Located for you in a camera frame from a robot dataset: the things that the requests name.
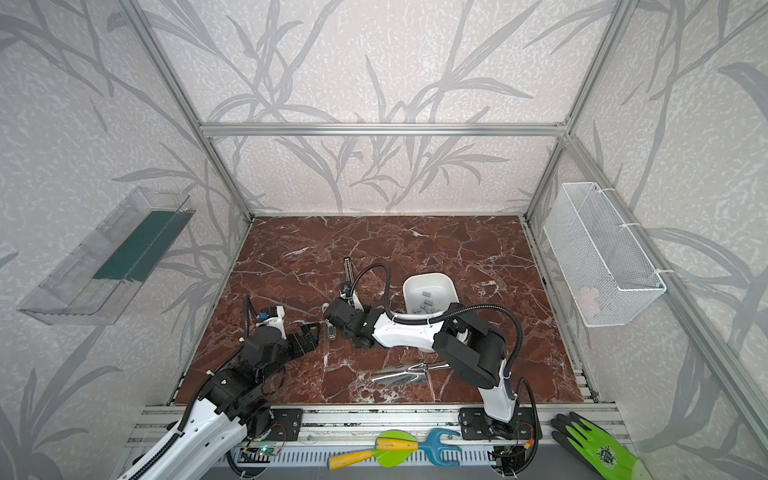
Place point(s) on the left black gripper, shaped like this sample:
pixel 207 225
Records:
pixel 302 339

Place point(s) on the small beige staple remover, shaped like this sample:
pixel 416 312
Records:
pixel 331 331

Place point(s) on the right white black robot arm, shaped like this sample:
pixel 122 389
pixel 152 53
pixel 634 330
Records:
pixel 473 347

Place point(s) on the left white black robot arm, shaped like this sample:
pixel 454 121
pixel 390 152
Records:
pixel 228 407

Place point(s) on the white rectangular staple tray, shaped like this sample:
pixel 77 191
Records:
pixel 427 294

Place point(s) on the silver metal garden trowel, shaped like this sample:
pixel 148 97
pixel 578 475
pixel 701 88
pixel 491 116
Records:
pixel 400 375

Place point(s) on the left electronics board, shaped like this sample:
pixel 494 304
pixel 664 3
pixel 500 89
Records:
pixel 259 454

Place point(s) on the electronics board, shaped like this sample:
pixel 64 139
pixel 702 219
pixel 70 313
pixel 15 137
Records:
pixel 509 461
pixel 259 454

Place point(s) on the yellow green toy tool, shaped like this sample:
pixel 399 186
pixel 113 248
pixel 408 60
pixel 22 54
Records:
pixel 391 449

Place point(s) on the blue plastic toy wrench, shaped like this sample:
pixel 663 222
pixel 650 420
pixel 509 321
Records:
pixel 434 447

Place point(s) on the right electronics board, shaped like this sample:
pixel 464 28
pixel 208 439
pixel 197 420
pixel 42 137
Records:
pixel 509 461

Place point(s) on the pink item in basket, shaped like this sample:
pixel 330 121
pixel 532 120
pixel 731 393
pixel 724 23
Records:
pixel 588 302

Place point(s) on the green black work glove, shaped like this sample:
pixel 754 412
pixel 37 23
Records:
pixel 596 448

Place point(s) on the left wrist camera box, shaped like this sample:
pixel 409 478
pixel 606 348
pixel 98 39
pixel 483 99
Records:
pixel 272 317

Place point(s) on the clear acrylic wall shelf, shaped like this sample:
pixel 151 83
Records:
pixel 95 283

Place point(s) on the white wire mesh basket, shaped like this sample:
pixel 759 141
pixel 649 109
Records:
pixel 595 247

